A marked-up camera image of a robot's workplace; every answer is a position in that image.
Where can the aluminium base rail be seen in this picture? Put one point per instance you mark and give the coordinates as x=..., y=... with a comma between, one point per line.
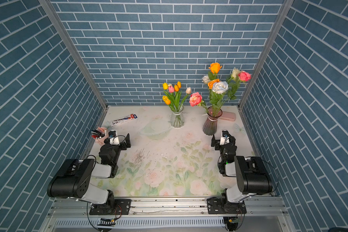
x=170, y=214

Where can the clear glass vase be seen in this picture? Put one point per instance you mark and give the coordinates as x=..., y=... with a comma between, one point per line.
x=177, y=118

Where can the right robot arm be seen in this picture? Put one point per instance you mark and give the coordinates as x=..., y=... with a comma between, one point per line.
x=250, y=172

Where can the cream rose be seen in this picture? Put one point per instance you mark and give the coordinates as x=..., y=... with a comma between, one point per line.
x=233, y=82

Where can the small pink rose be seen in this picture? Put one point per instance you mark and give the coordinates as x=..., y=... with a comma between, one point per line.
x=244, y=77

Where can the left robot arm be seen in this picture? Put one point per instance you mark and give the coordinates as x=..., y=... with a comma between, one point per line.
x=72, y=180

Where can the pink pen holder cup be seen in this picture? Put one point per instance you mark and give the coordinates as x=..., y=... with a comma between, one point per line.
x=100, y=134

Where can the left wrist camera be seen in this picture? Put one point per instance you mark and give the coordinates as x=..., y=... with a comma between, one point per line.
x=113, y=137

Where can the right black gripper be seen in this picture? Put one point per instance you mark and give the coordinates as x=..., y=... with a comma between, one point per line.
x=217, y=142

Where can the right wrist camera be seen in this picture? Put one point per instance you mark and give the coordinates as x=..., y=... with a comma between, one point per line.
x=225, y=138

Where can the yellow tulip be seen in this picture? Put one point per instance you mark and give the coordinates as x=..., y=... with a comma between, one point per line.
x=166, y=100
x=171, y=96

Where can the white rose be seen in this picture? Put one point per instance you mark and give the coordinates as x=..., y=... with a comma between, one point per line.
x=218, y=91
x=206, y=79

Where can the pink case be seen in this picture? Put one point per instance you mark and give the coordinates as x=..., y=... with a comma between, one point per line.
x=228, y=116

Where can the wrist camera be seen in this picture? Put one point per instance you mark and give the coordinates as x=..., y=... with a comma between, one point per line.
x=225, y=138
x=113, y=137

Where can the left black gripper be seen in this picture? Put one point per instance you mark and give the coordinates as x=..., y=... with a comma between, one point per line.
x=123, y=147

